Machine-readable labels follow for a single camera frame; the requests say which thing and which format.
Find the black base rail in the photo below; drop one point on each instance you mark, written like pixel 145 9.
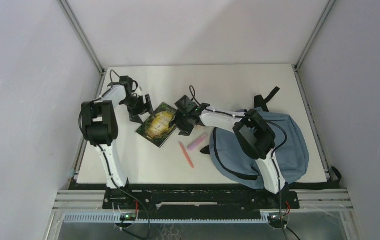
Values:
pixel 198 201

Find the orange pen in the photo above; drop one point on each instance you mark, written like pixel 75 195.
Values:
pixel 185 153

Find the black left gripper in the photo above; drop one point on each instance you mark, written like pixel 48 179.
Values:
pixel 137 112

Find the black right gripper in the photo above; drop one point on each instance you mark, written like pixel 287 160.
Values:
pixel 186 130

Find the blue student backpack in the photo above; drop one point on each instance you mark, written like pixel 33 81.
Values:
pixel 292 155

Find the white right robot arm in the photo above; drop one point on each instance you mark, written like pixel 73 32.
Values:
pixel 242 144

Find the aluminium frame front rail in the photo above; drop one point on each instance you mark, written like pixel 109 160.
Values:
pixel 86 206

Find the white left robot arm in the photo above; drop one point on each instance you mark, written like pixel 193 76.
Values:
pixel 99 126

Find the dark green book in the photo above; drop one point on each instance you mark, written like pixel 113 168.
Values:
pixel 158 127

